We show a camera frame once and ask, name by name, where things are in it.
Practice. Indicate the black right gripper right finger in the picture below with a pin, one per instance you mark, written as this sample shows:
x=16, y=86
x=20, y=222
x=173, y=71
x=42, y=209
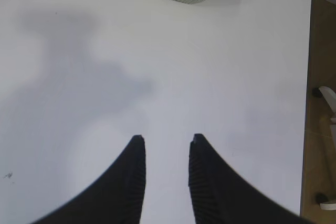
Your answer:
x=220, y=195

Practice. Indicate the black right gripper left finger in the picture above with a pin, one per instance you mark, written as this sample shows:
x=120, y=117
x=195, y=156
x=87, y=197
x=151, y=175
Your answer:
x=115, y=197

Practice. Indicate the white office chair base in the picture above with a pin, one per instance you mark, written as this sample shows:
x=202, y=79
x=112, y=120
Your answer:
x=329, y=96

